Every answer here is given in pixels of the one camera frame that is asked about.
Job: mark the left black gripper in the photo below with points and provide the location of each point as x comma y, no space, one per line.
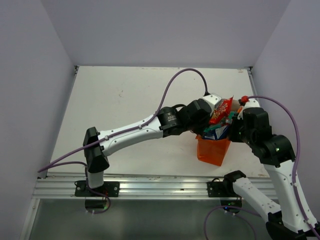
200,131

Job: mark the orange paper bag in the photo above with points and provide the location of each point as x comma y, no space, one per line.
214,151

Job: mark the teal snack packet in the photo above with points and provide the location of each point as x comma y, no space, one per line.
219,121

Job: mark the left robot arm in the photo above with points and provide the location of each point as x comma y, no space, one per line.
168,121

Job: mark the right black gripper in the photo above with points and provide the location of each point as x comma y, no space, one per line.
233,136

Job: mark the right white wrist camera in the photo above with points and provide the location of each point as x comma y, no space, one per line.
245,103

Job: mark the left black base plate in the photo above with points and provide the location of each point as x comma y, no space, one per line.
109,188

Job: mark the blue snack packet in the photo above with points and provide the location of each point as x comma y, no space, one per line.
216,132

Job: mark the red snack packet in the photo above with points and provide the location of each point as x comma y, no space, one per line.
221,111

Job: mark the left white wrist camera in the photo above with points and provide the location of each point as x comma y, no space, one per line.
212,100

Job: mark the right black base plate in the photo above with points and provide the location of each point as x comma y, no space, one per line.
217,189

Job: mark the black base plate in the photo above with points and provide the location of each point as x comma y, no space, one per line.
217,189
109,188

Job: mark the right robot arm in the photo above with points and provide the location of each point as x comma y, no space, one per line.
290,218

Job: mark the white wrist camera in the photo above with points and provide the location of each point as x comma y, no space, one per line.
212,100
245,103

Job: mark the aluminium mounting rail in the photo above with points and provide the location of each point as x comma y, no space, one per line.
131,187

